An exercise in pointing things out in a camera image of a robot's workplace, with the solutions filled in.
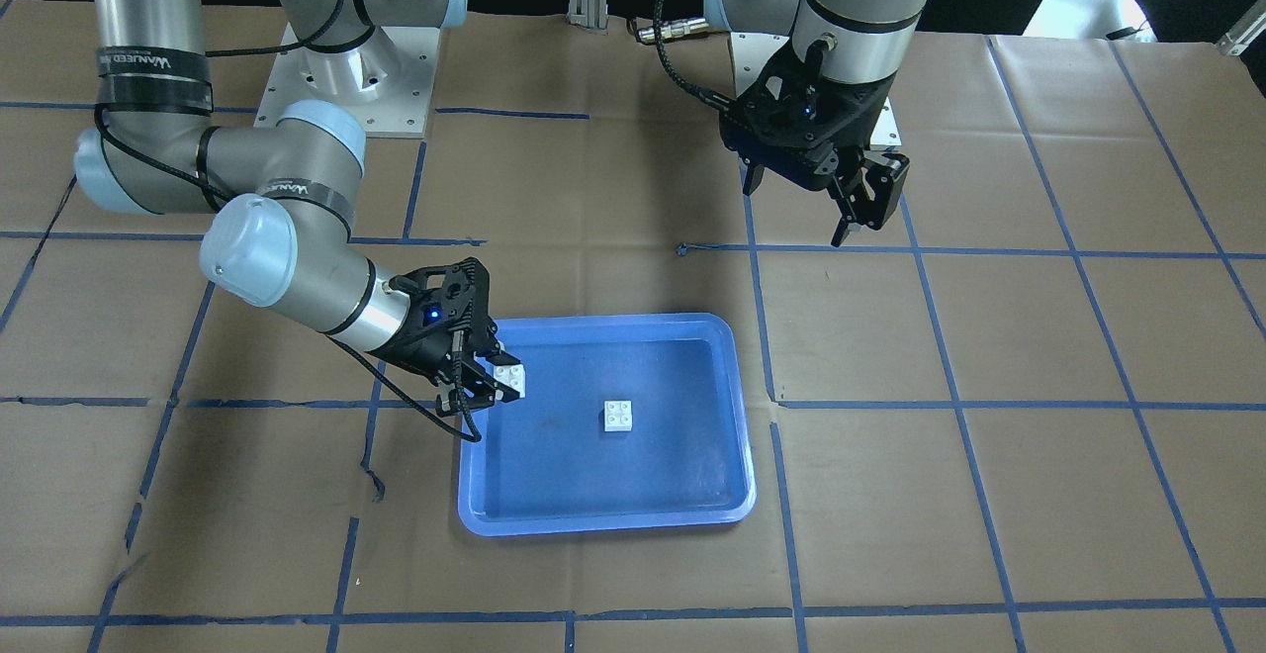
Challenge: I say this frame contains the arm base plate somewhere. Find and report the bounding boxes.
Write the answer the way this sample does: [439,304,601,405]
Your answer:
[254,27,443,140]
[720,40,895,149]

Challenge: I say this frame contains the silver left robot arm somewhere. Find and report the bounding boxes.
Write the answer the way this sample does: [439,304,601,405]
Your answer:
[705,0,927,244]

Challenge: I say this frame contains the blue plastic tray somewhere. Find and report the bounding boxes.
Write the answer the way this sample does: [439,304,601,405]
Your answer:
[456,313,757,537]

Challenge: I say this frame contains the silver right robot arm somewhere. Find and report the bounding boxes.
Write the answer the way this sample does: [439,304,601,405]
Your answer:
[73,0,525,424]

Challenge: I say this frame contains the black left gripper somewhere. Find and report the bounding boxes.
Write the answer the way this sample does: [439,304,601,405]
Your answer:
[720,40,912,247]

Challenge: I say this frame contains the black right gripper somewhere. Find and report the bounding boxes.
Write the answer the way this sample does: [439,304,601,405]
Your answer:
[379,257,520,416]

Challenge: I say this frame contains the white square building block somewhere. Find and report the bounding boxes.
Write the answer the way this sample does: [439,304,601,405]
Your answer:
[494,364,525,402]

